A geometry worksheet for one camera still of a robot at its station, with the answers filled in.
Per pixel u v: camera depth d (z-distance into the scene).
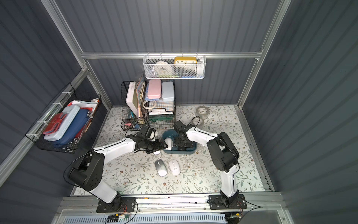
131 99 0.90
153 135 0.78
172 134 0.99
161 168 0.85
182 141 0.77
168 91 1.01
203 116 1.12
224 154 0.54
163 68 0.84
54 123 0.63
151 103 0.95
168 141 0.95
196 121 1.09
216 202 0.72
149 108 0.92
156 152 0.92
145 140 0.75
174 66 0.88
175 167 0.84
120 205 0.71
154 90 0.95
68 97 0.77
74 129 0.67
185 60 0.87
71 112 0.69
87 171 0.45
